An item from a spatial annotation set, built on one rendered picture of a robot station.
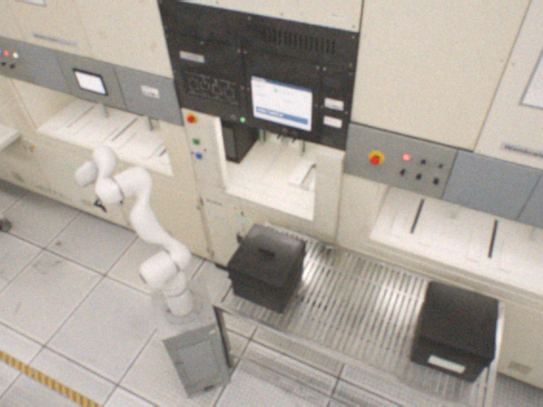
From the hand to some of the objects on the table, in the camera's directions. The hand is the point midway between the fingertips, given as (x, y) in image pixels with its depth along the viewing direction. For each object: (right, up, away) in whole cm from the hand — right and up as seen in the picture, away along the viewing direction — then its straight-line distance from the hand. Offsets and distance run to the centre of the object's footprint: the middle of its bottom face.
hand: (113, 205), depth 237 cm
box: (+162, -63, -33) cm, 177 cm away
